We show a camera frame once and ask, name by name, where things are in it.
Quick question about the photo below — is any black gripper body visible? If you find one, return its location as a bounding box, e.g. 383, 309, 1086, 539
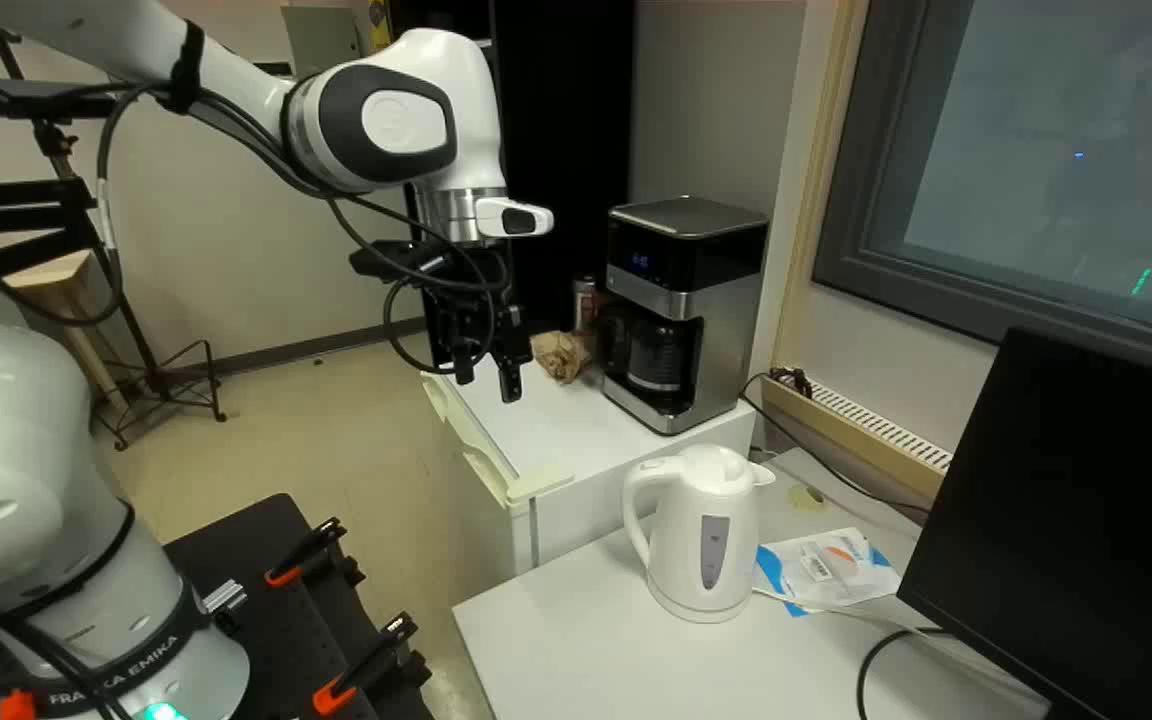
418, 270, 534, 372

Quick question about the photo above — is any black silver coffee maker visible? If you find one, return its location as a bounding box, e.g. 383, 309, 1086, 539
598, 194, 776, 442

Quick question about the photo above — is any crumpled brown paper ball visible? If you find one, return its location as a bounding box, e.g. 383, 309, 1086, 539
527, 327, 598, 387

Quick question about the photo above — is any small brown bottle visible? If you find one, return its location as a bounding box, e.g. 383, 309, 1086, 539
568, 274, 610, 375

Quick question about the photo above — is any tall black shelf cabinet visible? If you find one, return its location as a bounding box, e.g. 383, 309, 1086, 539
392, 0, 642, 339

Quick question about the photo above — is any white electric kettle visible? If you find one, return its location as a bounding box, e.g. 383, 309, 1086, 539
621, 443, 779, 630

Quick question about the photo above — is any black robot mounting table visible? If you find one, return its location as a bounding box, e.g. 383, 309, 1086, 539
0, 488, 436, 720

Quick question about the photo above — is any white baseboard heater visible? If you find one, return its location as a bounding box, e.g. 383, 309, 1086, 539
758, 370, 958, 522

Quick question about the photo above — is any blue white plastic packet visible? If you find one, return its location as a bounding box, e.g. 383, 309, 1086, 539
750, 524, 903, 621

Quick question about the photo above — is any grey framed window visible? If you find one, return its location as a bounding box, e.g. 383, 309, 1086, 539
810, 0, 1152, 387

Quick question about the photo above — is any black computer monitor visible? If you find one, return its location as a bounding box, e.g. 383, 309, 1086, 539
897, 326, 1152, 720

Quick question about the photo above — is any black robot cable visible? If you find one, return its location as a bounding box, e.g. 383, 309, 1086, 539
92, 78, 517, 380

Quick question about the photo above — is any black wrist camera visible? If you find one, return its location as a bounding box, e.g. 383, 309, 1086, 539
347, 236, 445, 285

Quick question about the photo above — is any black camera tripod stand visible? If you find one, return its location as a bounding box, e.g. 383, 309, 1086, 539
0, 16, 232, 452

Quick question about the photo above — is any black monitor cable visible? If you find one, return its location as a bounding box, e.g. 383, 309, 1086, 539
853, 621, 946, 720

